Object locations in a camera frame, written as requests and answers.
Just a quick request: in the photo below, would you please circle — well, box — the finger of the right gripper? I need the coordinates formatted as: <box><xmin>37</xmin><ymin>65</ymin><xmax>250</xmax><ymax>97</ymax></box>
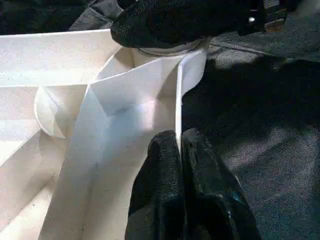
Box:
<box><xmin>109</xmin><ymin>0</ymin><xmax>266</xmax><ymax>50</ymax></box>

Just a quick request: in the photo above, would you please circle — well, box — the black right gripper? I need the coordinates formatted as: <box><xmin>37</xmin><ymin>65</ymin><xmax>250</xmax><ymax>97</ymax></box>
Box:
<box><xmin>246</xmin><ymin>0</ymin><xmax>294</xmax><ymax>34</ymax></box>

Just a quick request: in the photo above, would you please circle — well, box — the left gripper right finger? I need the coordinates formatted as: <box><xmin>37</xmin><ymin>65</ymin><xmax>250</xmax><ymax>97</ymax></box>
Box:
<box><xmin>181</xmin><ymin>127</ymin><xmax>263</xmax><ymax>240</ymax></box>

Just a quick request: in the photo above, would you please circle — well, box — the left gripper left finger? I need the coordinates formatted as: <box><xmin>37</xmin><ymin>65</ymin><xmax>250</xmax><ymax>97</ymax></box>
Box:
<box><xmin>126</xmin><ymin>129</ymin><xmax>188</xmax><ymax>240</ymax></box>

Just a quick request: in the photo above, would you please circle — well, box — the white plastic table leg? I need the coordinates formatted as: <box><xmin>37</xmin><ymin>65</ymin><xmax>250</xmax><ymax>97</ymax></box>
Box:
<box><xmin>133</xmin><ymin>37</ymin><xmax>211</xmax><ymax>59</ymax></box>

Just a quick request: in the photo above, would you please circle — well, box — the white plastic table top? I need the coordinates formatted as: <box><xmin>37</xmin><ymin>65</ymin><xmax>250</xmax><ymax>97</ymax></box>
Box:
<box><xmin>0</xmin><ymin>28</ymin><xmax>209</xmax><ymax>240</ymax></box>

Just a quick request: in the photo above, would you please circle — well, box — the black mat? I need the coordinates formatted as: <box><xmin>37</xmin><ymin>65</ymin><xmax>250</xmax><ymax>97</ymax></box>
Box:
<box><xmin>0</xmin><ymin>0</ymin><xmax>320</xmax><ymax>240</ymax></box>

